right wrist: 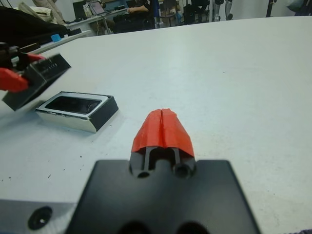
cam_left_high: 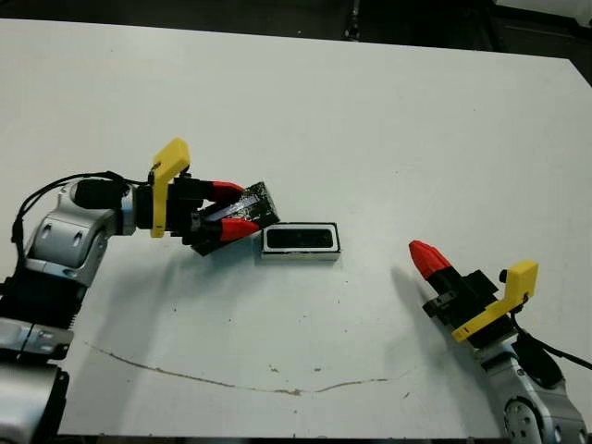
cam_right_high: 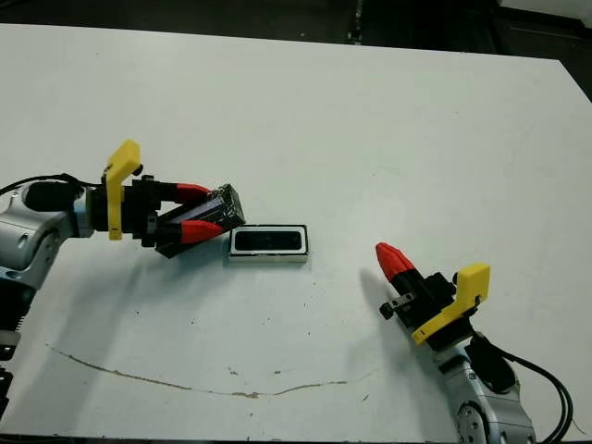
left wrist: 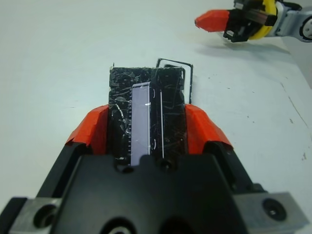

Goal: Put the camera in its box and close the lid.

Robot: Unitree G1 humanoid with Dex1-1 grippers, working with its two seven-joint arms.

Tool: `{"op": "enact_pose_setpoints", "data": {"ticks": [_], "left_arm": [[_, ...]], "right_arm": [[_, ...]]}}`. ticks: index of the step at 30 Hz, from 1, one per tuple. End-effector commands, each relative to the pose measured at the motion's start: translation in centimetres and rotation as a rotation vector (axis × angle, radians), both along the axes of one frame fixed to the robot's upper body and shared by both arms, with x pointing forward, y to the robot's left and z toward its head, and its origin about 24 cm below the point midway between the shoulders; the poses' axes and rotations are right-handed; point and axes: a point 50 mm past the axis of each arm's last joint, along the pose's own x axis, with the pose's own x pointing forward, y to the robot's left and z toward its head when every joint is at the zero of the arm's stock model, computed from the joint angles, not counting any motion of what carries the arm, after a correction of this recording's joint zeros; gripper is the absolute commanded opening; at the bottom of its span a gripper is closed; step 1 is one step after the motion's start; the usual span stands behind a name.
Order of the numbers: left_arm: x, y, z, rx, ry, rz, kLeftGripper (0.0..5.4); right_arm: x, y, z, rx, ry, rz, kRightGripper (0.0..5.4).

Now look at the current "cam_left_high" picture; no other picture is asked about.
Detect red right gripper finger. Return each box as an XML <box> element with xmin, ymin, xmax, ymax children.
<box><xmin>408</xmin><ymin>240</ymin><xmax>469</xmax><ymax>298</ymax></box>

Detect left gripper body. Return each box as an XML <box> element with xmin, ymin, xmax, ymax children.
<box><xmin>135</xmin><ymin>137</ymin><xmax>205</xmax><ymax>240</ymax></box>

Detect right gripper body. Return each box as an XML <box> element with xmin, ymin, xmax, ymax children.
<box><xmin>422</xmin><ymin>261</ymin><xmax>540</xmax><ymax>350</ymax></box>

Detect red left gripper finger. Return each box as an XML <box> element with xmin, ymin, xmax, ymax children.
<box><xmin>182</xmin><ymin>216</ymin><xmax>261</xmax><ymax>247</ymax></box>
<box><xmin>202</xmin><ymin>179</ymin><xmax>245</xmax><ymax>205</ymax></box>

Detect black foil-wrapped block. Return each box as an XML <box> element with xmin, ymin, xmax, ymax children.
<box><xmin>189</xmin><ymin>180</ymin><xmax>282</xmax><ymax>258</ymax></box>

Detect small black camera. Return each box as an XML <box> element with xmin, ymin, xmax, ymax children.
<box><xmin>266</xmin><ymin>227</ymin><xmax>335</xmax><ymax>250</ymax></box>

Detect white camera box base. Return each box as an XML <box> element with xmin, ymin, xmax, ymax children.
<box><xmin>260</xmin><ymin>221</ymin><xmax>342</xmax><ymax>265</ymax></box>

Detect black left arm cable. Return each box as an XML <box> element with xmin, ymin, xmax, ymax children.
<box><xmin>11</xmin><ymin>169</ymin><xmax>154</xmax><ymax>246</ymax></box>

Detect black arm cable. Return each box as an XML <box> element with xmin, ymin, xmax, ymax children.
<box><xmin>511</xmin><ymin>307</ymin><xmax>592</xmax><ymax>372</ymax></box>
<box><xmin>11</xmin><ymin>169</ymin><xmax>154</xmax><ymax>246</ymax></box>

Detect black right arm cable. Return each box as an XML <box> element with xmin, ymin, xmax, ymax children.
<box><xmin>511</xmin><ymin>307</ymin><xmax>592</xmax><ymax>372</ymax></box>

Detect dark metal post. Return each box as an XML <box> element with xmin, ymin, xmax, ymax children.
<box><xmin>344</xmin><ymin>0</ymin><xmax>363</xmax><ymax>41</ymax></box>

